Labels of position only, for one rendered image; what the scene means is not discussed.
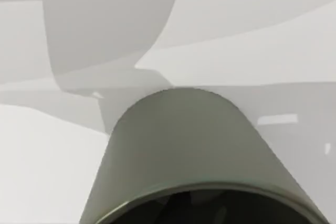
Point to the grey-green cup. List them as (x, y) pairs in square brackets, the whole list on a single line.
[(181, 140)]

